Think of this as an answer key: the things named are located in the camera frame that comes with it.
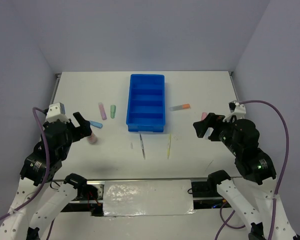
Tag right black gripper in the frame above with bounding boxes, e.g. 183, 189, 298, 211
192, 110, 240, 154

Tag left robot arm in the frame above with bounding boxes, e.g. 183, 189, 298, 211
0, 112, 92, 240

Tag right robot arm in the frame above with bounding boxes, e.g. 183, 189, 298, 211
193, 113, 300, 240

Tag red pink highlighter left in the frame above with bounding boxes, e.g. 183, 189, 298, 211
86, 132, 98, 145

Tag pink highlighter right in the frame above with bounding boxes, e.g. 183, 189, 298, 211
201, 112, 208, 120

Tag blue highlighter left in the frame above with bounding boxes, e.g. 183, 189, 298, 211
89, 120, 103, 129

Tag purple pink highlighter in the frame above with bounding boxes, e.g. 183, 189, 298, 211
98, 102, 107, 120

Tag orange cap grey highlighter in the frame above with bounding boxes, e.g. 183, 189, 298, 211
169, 103, 191, 112

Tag green highlighter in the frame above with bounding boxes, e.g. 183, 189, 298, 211
110, 104, 116, 119

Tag blue compartment tray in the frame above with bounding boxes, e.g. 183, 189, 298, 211
126, 74, 166, 133

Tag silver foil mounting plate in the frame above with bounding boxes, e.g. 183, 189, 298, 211
52, 178, 243, 218

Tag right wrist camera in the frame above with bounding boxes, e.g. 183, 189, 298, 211
222, 100, 246, 123

